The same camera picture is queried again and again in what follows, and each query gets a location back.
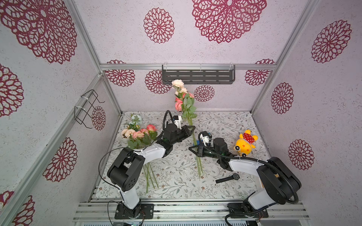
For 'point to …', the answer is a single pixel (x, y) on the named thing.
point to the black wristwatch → (234, 176)
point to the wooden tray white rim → (262, 186)
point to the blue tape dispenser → (195, 147)
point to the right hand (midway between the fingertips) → (188, 148)
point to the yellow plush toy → (244, 144)
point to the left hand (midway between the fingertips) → (196, 127)
